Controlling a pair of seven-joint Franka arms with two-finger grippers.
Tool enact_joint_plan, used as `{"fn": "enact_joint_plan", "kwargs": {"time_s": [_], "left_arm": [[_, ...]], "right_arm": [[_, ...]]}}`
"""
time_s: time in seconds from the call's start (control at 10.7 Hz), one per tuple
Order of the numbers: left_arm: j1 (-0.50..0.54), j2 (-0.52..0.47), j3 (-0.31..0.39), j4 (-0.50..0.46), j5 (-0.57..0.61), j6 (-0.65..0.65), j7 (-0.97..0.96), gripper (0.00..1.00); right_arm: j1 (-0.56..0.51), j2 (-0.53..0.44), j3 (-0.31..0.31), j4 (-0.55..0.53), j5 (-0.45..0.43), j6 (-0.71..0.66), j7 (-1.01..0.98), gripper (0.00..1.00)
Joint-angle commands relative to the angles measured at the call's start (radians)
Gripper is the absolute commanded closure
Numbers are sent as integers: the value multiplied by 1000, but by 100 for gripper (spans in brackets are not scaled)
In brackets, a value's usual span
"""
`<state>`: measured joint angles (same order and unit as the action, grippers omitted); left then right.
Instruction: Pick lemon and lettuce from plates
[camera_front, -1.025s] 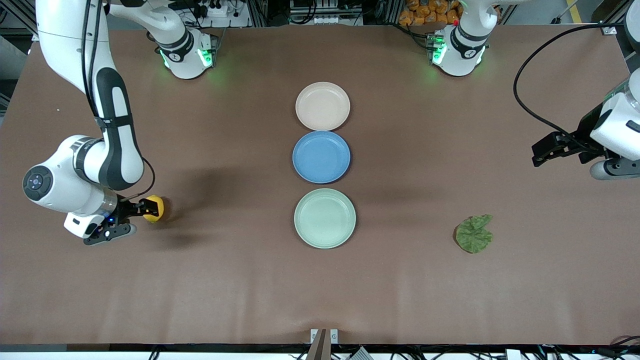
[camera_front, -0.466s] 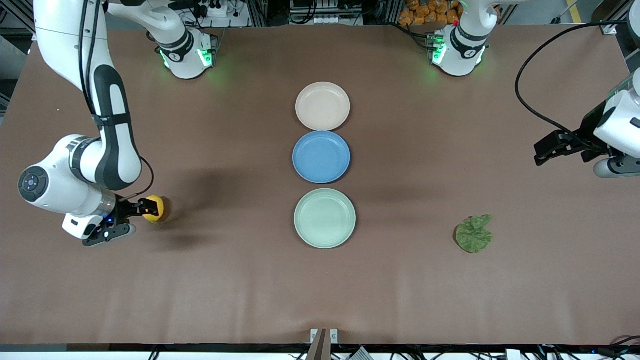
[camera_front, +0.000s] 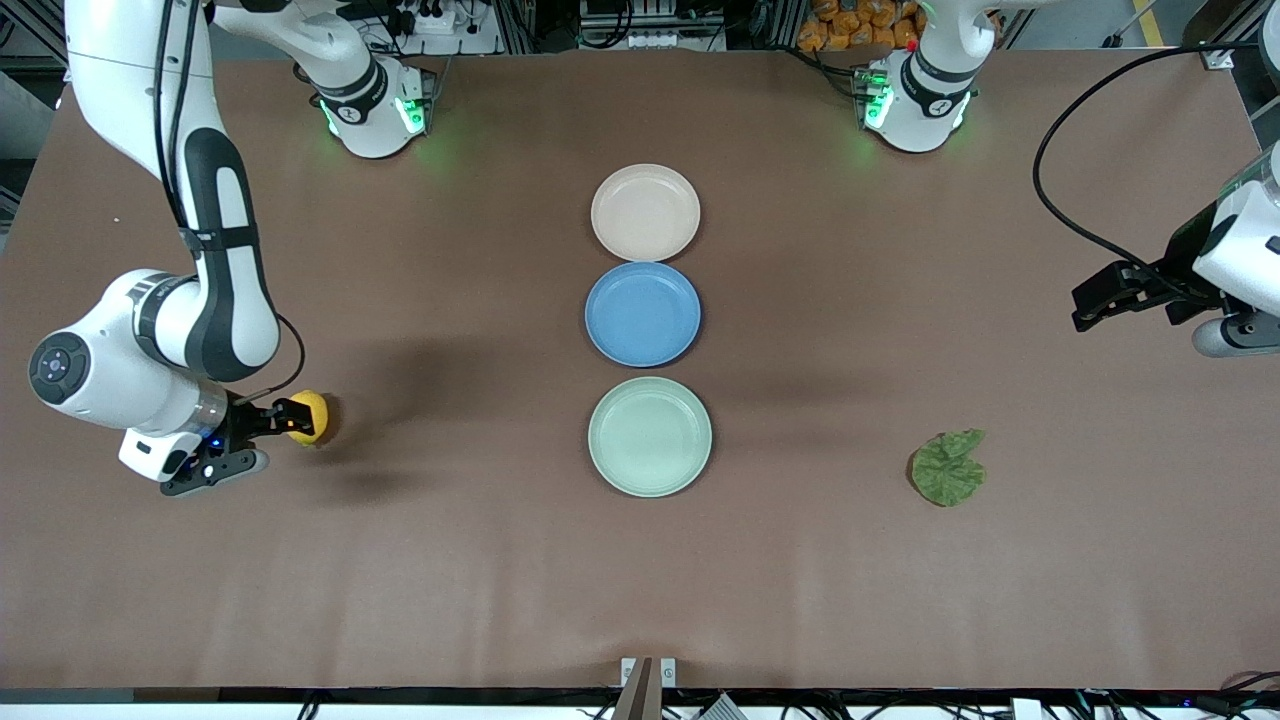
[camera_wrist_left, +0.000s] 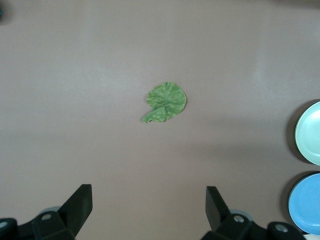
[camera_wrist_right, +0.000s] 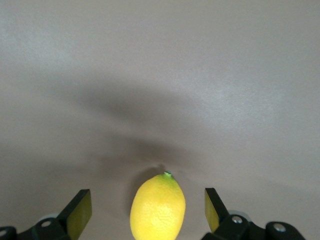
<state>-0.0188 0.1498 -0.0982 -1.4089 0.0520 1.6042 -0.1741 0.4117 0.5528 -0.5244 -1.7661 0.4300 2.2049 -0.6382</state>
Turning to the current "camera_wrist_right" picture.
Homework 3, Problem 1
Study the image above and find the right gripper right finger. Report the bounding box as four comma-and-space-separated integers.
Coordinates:
202, 187, 308, 240

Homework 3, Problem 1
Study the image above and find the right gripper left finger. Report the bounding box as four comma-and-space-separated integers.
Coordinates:
0, 189, 93, 240

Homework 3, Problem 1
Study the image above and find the yellow lemon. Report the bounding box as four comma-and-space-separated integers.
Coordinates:
129, 170, 187, 240

